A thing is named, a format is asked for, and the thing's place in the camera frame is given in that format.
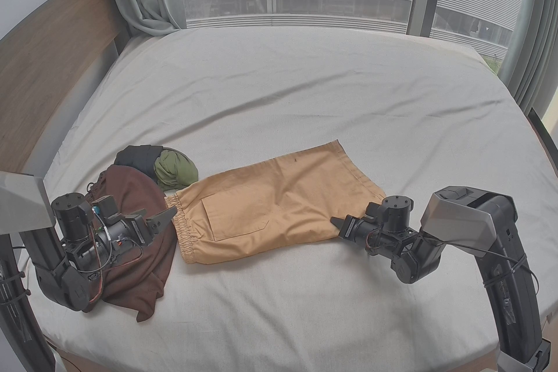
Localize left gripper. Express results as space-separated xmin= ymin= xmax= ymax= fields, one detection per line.
xmin=105 ymin=207 xmax=178 ymax=254

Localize bed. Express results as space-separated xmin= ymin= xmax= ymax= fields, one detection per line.
xmin=0 ymin=0 xmax=558 ymax=372

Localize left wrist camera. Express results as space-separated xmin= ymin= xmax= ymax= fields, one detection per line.
xmin=91 ymin=196 xmax=123 ymax=225

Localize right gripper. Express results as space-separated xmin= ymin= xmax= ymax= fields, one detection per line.
xmin=339 ymin=214 xmax=379 ymax=246

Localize brown garment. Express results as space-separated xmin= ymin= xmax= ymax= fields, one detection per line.
xmin=83 ymin=164 xmax=178 ymax=323

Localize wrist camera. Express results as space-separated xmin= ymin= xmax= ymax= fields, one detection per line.
xmin=91 ymin=196 xmax=123 ymax=225
xmin=365 ymin=201 xmax=384 ymax=223

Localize tan shorts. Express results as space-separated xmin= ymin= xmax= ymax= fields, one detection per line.
xmin=163 ymin=139 xmax=387 ymax=265

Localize black garment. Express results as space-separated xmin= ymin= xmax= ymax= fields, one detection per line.
xmin=114 ymin=145 xmax=164 ymax=179

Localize green garment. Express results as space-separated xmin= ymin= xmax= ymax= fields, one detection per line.
xmin=153 ymin=148 xmax=199 ymax=191

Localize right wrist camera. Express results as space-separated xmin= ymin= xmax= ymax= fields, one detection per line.
xmin=365 ymin=201 xmax=384 ymax=223

